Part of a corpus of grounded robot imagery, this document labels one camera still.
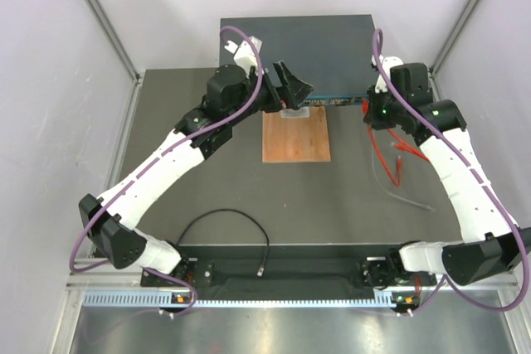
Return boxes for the black ethernet cable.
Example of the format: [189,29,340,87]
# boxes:
[178,209,270,276]

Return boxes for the red ethernet cable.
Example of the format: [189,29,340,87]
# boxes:
[387,129,429,162]
[361,99,404,187]

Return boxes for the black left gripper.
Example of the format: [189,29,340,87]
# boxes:
[227,60,313,126]

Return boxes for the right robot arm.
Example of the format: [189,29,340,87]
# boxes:
[364,57,522,285]

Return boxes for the slotted cable duct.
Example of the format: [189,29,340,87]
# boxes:
[82,285,420,309]

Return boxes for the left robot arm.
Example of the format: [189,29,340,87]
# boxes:
[78,61,313,285]

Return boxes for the teal network switch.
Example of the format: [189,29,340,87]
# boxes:
[220,14,378,106]

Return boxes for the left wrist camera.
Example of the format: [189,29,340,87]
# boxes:
[224,40,258,75]

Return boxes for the wooden board stand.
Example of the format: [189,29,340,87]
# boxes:
[262,107,331,163]

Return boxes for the grey ethernet cable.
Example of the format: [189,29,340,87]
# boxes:
[370,129,436,212]

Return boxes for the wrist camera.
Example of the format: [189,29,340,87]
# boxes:
[374,56,404,94]
[224,40,258,75]

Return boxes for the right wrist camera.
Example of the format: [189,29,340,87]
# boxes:
[374,56,404,94]

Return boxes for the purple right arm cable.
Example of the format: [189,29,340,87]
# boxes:
[371,29,526,313]

